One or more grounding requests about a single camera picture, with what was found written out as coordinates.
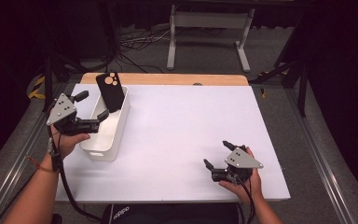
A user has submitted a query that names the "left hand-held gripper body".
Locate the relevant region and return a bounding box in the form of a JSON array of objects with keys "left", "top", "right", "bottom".
[{"left": 46, "top": 92, "right": 103, "bottom": 136}]

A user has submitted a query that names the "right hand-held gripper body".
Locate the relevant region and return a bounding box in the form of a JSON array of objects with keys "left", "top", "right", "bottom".
[{"left": 211, "top": 144, "right": 265, "bottom": 185}]

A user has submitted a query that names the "white plastic bin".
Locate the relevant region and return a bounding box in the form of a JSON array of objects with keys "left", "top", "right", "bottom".
[{"left": 79, "top": 84, "right": 131, "bottom": 162}]

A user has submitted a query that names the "black phone case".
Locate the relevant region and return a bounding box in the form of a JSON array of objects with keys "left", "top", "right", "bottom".
[{"left": 95, "top": 71, "right": 126, "bottom": 114}]

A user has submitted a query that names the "person's right hand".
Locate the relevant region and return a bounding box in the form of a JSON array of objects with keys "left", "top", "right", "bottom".
[{"left": 218, "top": 147, "right": 265, "bottom": 203}]

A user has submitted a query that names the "person's left hand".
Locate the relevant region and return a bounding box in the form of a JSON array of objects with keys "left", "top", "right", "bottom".
[{"left": 48, "top": 123, "right": 91, "bottom": 161}]

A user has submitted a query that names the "black tripod stand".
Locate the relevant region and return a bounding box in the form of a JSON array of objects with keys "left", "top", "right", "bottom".
[
  {"left": 40, "top": 52, "right": 87, "bottom": 114},
  {"left": 249, "top": 58, "right": 310, "bottom": 119}
]

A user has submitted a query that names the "white foam board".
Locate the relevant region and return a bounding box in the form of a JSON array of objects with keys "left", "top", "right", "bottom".
[{"left": 54, "top": 83, "right": 292, "bottom": 203}]

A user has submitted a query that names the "person's black clothing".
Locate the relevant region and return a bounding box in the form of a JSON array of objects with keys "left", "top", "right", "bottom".
[{"left": 100, "top": 203, "right": 241, "bottom": 224}]

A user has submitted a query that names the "right hand-held gripper cable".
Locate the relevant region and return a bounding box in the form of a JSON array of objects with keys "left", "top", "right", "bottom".
[{"left": 235, "top": 175, "right": 257, "bottom": 224}]

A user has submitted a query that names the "red string bracelet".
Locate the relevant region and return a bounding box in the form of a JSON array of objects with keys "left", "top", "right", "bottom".
[{"left": 27, "top": 154, "right": 56, "bottom": 174}]

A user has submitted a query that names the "aluminium floor rail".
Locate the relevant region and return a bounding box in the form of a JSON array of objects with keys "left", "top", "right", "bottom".
[
  {"left": 0, "top": 81, "right": 73, "bottom": 224},
  {"left": 283, "top": 88, "right": 358, "bottom": 224}
]

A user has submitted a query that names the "bundle of floor cables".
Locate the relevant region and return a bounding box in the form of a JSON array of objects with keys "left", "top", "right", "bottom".
[{"left": 117, "top": 27, "right": 172, "bottom": 75}]

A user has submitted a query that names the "white metal stand frame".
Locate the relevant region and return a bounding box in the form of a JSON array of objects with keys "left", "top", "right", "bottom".
[{"left": 166, "top": 4, "right": 256, "bottom": 74}]

